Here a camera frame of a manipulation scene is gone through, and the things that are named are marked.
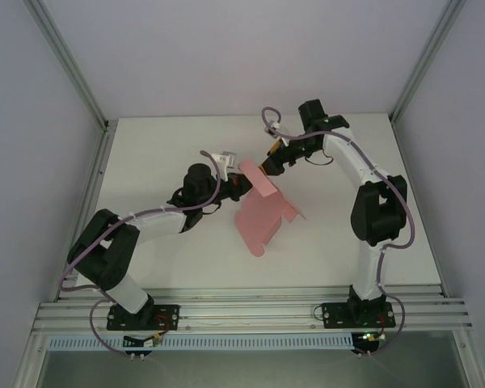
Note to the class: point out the pink paper box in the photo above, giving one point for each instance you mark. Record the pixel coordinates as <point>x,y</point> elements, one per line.
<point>262,218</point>

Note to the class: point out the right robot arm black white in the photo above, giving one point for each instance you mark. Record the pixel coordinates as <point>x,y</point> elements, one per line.
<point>345,155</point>

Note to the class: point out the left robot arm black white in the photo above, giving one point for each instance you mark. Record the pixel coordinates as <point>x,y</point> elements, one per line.
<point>125,291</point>

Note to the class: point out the small circuit board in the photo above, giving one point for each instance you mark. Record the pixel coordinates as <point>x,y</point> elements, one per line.
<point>369,337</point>
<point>147,341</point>

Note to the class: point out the grey metal sheet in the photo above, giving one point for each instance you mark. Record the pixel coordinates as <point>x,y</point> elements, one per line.
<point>246,369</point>

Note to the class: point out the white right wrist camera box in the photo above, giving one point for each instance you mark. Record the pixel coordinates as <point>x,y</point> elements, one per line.
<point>275,130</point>

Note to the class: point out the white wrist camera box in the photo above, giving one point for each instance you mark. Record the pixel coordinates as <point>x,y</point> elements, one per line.
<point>275,130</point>
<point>225,159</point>

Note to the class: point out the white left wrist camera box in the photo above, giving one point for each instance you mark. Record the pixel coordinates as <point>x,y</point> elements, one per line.
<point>225,159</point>

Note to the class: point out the aluminium table side rail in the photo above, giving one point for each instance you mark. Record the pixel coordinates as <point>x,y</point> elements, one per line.
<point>422,210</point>
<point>89,202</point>

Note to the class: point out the aluminium mounting rail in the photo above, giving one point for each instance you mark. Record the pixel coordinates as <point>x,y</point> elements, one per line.
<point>246,311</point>

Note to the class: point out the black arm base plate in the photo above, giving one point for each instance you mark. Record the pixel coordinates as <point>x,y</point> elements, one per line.
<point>167,317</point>
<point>335,315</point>

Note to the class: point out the aluminium frame post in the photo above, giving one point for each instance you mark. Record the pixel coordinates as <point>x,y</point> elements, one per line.
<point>428,60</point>
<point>70,66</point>

